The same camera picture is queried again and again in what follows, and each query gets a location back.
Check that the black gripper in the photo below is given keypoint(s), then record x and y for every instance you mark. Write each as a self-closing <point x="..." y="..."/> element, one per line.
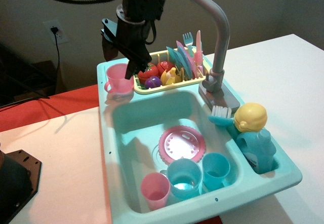
<point x="130" y="38"/>

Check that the pink cup with handle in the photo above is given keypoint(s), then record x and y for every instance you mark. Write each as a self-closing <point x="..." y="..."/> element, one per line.
<point x="117" y="83"/>

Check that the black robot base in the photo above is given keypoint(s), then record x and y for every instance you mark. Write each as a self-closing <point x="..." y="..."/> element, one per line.
<point x="20" y="175"/>

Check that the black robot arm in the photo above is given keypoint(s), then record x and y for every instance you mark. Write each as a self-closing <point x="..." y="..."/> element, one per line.
<point x="135" y="20"/>

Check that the teal toy sink unit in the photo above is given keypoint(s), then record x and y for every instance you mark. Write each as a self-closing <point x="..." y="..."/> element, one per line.
<point x="131" y="128"/>

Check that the large teal cup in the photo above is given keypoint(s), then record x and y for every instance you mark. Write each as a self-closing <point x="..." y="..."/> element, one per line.
<point x="184" y="176"/>

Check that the small pink cup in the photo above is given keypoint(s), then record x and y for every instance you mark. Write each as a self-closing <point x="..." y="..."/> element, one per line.
<point x="155" y="188"/>

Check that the small teal cup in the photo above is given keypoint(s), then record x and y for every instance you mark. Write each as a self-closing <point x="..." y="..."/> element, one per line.
<point x="215" y="167"/>

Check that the red toy tomato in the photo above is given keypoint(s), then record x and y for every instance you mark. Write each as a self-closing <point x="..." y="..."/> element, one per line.
<point x="150" y="71"/>

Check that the red toy apple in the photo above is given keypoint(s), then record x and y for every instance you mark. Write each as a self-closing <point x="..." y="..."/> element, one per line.
<point x="164" y="66"/>

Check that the purple toy fruit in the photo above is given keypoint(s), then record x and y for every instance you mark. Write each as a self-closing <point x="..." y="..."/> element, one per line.
<point x="152" y="82"/>

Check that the yellow toy banana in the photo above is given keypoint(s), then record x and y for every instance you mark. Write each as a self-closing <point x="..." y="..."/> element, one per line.
<point x="170" y="77"/>

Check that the teal toy plate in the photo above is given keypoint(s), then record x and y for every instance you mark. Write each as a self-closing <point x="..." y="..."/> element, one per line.
<point x="175" y="58"/>

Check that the yellow dish rack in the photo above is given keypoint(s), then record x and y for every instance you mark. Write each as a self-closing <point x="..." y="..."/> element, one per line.
<point x="164" y="56"/>

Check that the blue toy plate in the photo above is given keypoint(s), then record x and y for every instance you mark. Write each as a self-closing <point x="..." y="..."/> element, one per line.
<point x="187" y="64"/>

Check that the teal toy fork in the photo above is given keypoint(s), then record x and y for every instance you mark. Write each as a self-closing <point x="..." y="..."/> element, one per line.
<point x="188" y="40"/>

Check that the pink toy knife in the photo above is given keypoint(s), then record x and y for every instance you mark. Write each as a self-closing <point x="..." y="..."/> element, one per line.
<point x="198" y="56"/>

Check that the grey toy faucet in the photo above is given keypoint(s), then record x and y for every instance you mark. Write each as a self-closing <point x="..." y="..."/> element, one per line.
<point x="212" y="90"/>

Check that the pink toy plate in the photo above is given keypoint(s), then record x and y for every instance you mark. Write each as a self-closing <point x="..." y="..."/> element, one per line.
<point x="181" y="142"/>

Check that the teal dish brush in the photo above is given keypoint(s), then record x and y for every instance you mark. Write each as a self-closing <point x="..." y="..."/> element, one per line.
<point x="221" y="116"/>

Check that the red cloth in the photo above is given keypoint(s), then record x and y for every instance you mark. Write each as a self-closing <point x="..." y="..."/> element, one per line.
<point x="58" y="105"/>

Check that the teal bottle yellow cap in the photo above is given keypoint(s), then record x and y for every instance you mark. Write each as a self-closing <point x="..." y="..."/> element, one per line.
<point x="253" y="139"/>

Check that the white wall outlet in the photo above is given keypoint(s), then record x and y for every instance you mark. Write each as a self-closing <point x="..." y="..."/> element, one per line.
<point x="55" y="31"/>

